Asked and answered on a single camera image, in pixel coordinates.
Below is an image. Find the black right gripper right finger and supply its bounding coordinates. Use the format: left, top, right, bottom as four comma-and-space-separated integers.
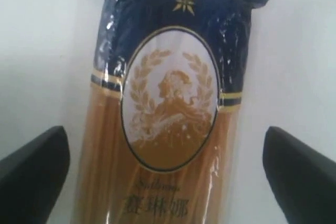
262, 126, 335, 223

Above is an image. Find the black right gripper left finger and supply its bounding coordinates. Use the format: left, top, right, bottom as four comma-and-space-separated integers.
1, 126, 70, 223

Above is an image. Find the spaghetti packet with Italian flag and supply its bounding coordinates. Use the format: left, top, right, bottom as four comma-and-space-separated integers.
71, 0, 269, 223

